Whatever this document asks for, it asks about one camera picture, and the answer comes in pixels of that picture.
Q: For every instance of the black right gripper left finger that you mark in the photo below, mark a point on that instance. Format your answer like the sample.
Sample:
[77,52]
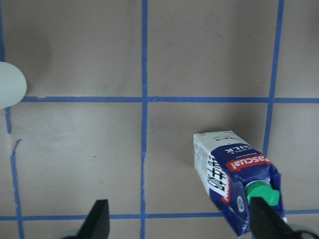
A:
[96,225]

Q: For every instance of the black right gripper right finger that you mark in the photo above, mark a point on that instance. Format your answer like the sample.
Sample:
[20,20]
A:
[265,223]

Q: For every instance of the blue white milk carton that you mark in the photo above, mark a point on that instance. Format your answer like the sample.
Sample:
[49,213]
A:
[232,173]

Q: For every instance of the light grey plastic cup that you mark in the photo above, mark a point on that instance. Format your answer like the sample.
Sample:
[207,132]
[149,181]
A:
[13,85]

